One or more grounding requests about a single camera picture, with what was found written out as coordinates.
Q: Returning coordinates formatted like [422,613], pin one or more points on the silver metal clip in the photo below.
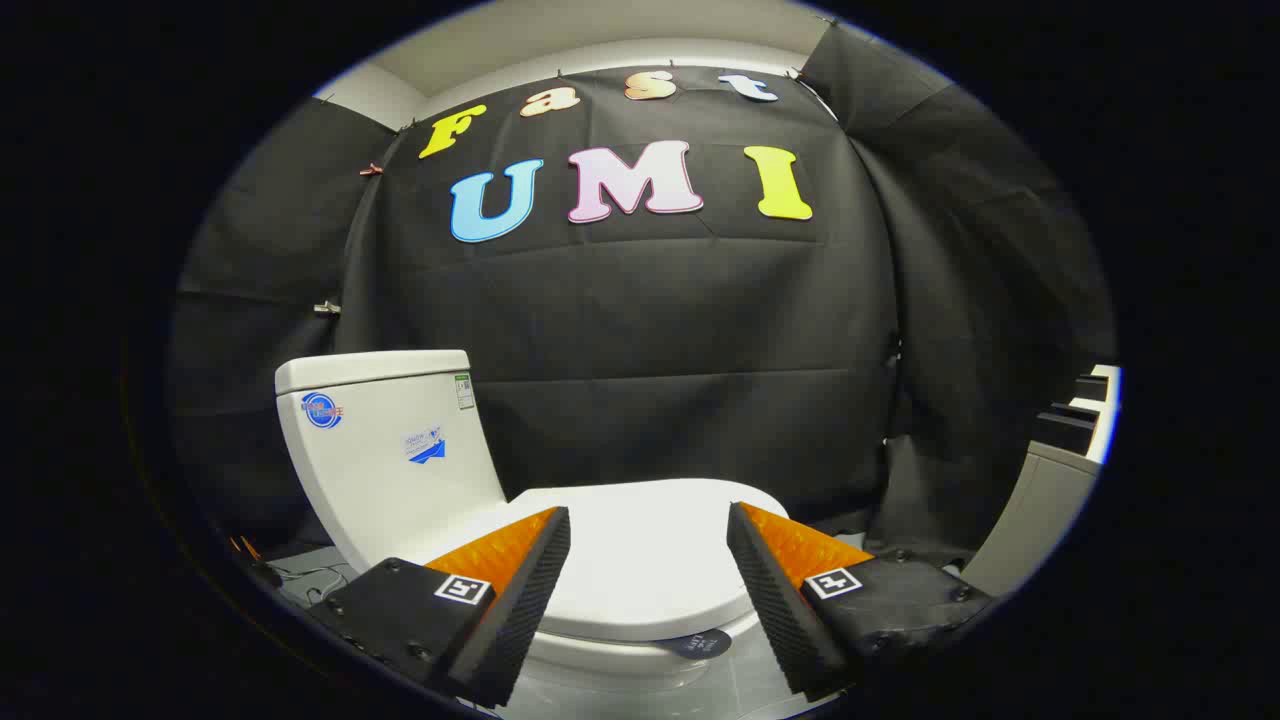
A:
[326,308]

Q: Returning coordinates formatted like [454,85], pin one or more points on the white panel with dark slots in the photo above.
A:
[1100,420]

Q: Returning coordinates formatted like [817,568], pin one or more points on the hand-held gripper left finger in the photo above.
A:
[520,620]

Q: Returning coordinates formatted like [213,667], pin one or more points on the white toilet tank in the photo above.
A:
[390,490]

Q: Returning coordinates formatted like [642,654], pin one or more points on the black backdrop cloth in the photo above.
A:
[650,330]

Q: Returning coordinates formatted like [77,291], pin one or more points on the white toilet bowl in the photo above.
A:
[620,668]

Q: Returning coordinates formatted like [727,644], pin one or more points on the grey cabinet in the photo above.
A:
[1030,520]

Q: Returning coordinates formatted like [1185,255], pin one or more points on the small orange clamp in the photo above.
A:
[246,548]

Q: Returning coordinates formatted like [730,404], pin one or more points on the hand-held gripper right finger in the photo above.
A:
[775,610]

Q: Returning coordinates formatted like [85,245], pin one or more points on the white toilet lid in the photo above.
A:
[650,560]

